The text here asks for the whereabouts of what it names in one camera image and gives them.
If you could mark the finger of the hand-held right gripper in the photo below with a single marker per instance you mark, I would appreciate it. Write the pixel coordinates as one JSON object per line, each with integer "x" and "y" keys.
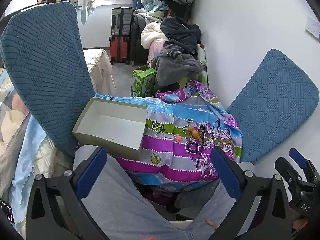
{"x": 298, "y": 155}
{"x": 283, "y": 166}

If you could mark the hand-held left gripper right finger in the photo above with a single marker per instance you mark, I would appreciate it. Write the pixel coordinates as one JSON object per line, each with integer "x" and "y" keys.
{"x": 226, "y": 172}

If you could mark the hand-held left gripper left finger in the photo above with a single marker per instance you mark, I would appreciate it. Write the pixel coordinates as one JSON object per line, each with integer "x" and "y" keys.
{"x": 91, "y": 170}

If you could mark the green and white cardboard box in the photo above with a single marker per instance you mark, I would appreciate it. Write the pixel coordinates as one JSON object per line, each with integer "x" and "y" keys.
{"x": 112, "y": 127}

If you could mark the orange gourd pendant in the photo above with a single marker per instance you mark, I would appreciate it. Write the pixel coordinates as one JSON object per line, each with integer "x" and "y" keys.
{"x": 195, "y": 133}

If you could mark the person's right hand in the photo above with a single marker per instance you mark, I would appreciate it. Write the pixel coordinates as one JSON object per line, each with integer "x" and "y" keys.
{"x": 300, "y": 224}

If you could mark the person's right leg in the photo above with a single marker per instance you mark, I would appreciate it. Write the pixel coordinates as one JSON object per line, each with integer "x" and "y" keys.
{"x": 215, "y": 212}

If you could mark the floral printed cloth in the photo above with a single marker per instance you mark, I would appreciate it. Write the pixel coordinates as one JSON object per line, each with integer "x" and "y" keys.
{"x": 175, "y": 160}

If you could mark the blue textured chair back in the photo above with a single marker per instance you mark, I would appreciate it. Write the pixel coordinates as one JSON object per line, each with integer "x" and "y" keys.
{"x": 272, "y": 105}
{"x": 45, "y": 67}

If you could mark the small pink charm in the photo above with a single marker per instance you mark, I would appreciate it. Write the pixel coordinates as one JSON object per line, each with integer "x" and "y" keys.
{"x": 177, "y": 137}

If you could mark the green hair clip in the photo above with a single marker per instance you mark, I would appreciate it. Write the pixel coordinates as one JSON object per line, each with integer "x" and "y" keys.
{"x": 190, "y": 120}

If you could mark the patterned bed quilt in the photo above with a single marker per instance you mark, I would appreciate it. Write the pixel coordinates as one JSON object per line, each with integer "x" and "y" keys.
{"x": 17, "y": 130}

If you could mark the green carton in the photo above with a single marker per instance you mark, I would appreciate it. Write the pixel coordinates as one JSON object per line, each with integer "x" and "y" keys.
{"x": 142, "y": 83}

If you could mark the cream lace cover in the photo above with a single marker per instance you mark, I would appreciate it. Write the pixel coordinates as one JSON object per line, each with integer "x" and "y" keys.
{"x": 100, "y": 67}

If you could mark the grey fleece blanket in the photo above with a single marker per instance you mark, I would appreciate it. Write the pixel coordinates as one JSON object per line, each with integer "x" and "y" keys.
{"x": 175, "y": 65}

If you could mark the red suitcase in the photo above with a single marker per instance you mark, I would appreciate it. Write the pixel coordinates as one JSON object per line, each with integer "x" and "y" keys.
{"x": 119, "y": 50}

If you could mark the black suitcase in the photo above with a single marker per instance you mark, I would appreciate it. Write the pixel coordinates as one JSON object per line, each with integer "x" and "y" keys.
{"x": 136, "y": 45}

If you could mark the pink cloth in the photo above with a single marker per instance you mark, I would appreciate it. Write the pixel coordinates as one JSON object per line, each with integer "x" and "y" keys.
{"x": 156, "y": 50}

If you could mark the dark jacket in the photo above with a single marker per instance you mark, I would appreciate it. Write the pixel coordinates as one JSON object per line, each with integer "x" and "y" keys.
{"x": 181, "y": 33}

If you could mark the white puffy jacket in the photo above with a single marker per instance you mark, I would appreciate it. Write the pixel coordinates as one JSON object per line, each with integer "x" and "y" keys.
{"x": 150, "y": 33}

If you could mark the grey suitcase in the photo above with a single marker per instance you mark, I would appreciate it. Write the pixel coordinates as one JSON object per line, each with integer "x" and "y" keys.
{"x": 122, "y": 21}

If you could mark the blue curtain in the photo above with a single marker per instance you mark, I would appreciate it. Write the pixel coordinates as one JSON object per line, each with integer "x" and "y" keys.
{"x": 137, "y": 2}

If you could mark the wall switch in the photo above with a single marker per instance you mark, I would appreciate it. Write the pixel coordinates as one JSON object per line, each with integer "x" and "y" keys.
{"x": 313, "y": 27}

